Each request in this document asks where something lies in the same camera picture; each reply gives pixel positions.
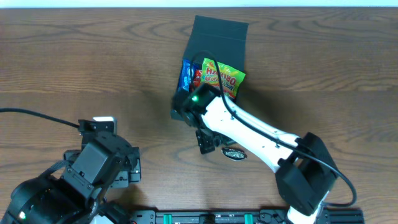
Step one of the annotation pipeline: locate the blue Oreo cookie pack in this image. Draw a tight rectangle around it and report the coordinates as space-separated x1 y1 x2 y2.
177 59 199 91

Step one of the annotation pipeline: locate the green Haribo gummy bag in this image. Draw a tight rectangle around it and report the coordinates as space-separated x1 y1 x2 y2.
200 58 246 100

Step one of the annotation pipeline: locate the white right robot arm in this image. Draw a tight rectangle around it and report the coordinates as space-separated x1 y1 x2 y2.
170 84 338 223

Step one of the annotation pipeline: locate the small black candy wrapper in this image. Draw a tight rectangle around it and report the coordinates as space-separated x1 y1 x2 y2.
221 147 247 161

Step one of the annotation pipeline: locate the black box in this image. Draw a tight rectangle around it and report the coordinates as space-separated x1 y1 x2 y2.
170 14 249 123

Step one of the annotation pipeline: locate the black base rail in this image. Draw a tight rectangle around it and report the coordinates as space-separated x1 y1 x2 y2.
92 208 365 224

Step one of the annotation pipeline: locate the red snack bag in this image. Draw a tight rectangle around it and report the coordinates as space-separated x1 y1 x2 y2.
192 69 202 90

